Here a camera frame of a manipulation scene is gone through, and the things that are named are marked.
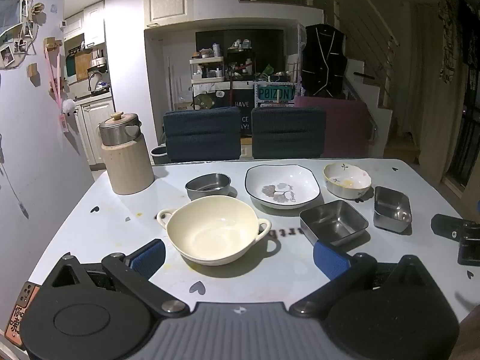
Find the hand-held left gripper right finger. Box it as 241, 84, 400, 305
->
313, 241, 443, 319

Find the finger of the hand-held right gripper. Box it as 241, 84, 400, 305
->
430, 214, 467, 239

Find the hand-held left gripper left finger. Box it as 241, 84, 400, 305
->
39, 239, 191, 318

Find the square steel container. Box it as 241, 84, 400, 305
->
299, 200, 369, 247

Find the cream bowl with handles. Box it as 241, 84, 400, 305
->
156, 196, 272, 267

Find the round steel bowl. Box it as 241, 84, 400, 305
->
185, 173, 232, 202

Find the rectangular steel container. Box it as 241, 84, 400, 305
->
373, 186, 413, 233

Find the cream floral bowl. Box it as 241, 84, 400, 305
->
323, 163, 372, 199

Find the white square leaf-print plate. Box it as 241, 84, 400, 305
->
245, 164, 321, 210

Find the beige ribbed steel kettle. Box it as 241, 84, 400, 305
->
98, 111, 155, 196

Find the grey trash bin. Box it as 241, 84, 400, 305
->
151, 145, 168, 166

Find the dark blue chair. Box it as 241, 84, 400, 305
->
251, 106, 327, 160
162, 106, 241, 164

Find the purple chair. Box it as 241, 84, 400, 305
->
293, 96, 372, 159

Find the white kitchen base cabinet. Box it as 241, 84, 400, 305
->
74, 97, 115, 166

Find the orange printed card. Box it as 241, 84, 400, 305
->
4, 281, 41, 347

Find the teal sign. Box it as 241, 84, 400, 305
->
256, 84, 294, 103

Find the dish rack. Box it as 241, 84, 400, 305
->
87, 70, 112, 95

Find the black printed board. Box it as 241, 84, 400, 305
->
224, 82, 256, 137

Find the dark patterned curtain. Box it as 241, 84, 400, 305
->
438, 0, 480, 85

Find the white storage cart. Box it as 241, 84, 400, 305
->
189, 56, 226, 85

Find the black jacket with white trim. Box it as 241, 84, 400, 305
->
301, 23, 346, 98

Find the brown cutting board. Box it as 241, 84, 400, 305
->
75, 52, 93, 82

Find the stair railing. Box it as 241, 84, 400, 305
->
332, 0, 399, 109

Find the white upper cabinet door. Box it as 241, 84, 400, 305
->
143, 0, 194, 28

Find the pink lanyard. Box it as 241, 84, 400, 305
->
44, 47, 71, 133

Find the white kitchen wall cabinet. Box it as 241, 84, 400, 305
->
64, 2, 106, 44

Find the wall photo board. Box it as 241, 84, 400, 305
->
0, 0, 46, 70

